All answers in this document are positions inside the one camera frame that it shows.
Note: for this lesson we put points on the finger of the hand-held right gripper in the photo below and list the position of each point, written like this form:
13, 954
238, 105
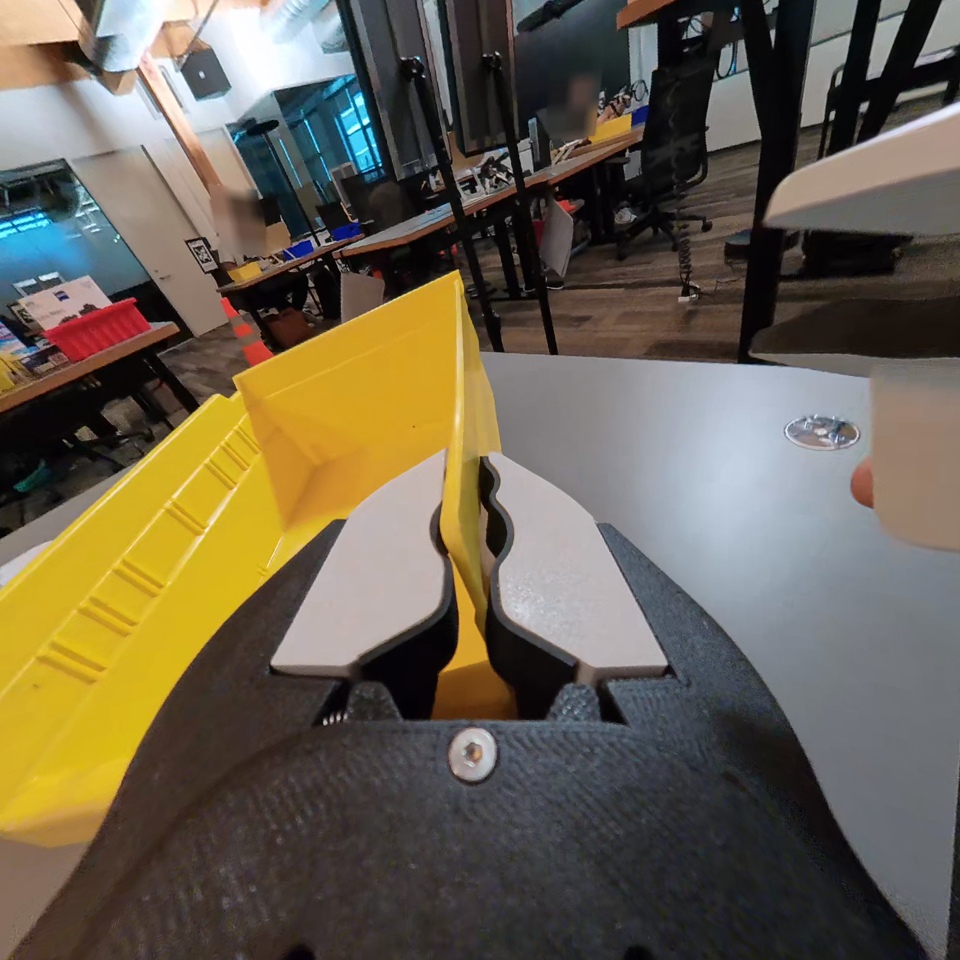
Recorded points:
877, 334
885, 184

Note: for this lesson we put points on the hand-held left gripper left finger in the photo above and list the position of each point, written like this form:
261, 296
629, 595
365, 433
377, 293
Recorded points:
375, 585

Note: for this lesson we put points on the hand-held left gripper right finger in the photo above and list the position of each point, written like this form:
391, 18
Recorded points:
570, 592

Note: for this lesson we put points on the large yellow plastic bin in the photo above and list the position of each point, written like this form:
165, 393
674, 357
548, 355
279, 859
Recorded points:
150, 562

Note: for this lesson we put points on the round metal desk grommet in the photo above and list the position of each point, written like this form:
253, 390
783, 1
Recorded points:
821, 433

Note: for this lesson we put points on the black desk leg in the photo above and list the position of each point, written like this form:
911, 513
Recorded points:
772, 187

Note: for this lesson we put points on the grey desk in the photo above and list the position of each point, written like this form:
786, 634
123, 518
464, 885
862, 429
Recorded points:
750, 562

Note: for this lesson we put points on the person's right hand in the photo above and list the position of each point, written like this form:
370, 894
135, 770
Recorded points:
864, 481

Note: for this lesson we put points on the black office chair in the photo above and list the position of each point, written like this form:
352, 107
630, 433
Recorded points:
675, 142

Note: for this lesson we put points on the orange traffic cone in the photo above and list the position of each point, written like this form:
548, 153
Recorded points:
251, 337

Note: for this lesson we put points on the wooden top work table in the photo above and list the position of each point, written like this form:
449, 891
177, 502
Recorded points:
480, 202
82, 367
292, 266

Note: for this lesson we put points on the blue plastic bin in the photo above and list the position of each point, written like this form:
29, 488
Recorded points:
300, 249

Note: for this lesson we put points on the black tripod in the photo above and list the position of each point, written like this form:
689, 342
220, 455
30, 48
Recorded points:
517, 225

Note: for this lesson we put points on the black and white marker sign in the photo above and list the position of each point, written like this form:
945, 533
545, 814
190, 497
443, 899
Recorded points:
200, 253

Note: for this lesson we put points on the red plastic bin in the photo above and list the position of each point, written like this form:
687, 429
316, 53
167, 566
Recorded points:
97, 331

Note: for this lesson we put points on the white cardboard box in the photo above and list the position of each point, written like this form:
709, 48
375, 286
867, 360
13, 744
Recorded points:
64, 300

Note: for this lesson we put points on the black wall speaker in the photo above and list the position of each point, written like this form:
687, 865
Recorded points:
205, 73

